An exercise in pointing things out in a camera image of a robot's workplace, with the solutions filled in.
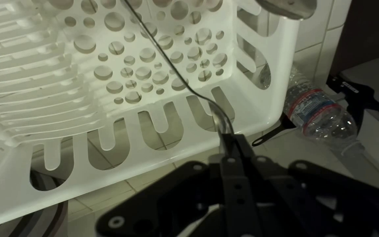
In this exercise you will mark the black pan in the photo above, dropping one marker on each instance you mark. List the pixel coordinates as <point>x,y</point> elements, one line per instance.
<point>283,125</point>

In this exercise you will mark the clear plastic water bottle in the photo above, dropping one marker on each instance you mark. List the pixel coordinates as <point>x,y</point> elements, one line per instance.
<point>312,111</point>

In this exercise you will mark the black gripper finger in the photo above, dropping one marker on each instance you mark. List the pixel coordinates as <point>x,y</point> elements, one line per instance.
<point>244,149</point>
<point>240,208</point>

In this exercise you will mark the large silver spoon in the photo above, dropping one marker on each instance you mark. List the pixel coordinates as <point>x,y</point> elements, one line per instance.
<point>294,9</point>

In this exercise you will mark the small silver spoon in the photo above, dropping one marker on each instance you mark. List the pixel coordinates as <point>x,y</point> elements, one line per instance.
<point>221,119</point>

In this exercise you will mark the white dish rack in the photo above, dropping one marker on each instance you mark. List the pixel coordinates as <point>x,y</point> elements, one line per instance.
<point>86,100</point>

